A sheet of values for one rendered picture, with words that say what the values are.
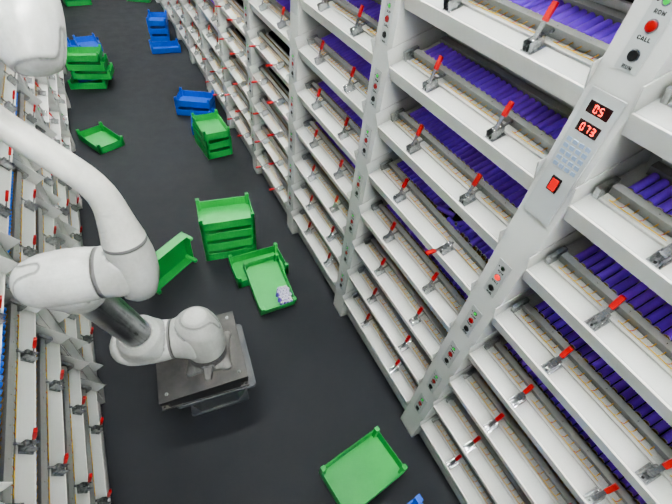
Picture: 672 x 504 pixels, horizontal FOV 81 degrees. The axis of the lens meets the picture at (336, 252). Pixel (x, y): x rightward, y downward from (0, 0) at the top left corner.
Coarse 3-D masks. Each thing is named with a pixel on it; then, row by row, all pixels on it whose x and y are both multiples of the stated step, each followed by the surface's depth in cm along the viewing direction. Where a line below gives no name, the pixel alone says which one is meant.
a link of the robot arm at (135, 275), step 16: (96, 256) 94; (112, 256) 92; (128, 256) 92; (144, 256) 95; (96, 272) 93; (112, 272) 93; (128, 272) 94; (144, 272) 97; (96, 288) 94; (112, 288) 95; (128, 288) 97; (144, 288) 99
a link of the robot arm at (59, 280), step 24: (24, 264) 92; (48, 264) 92; (72, 264) 92; (24, 288) 91; (48, 288) 91; (72, 288) 92; (72, 312) 101; (96, 312) 108; (120, 312) 117; (120, 336) 127; (144, 336) 137; (168, 336) 147; (120, 360) 144; (144, 360) 145
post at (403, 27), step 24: (384, 0) 115; (408, 24) 115; (384, 48) 121; (384, 72) 124; (384, 96) 129; (408, 96) 133; (360, 144) 150; (384, 144) 144; (360, 168) 154; (360, 192) 160; (360, 216) 166; (336, 288) 213
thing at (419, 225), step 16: (384, 160) 149; (400, 160) 151; (384, 176) 148; (384, 192) 143; (400, 208) 138; (416, 208) 136; (416, 224) 132; (432, 240) 128; (448, 256) 123; (464, 256) 122; (480, 256) 121; (448, 272) 124; (464, 272) 119; (480, 272) 118; (464, 288) 118
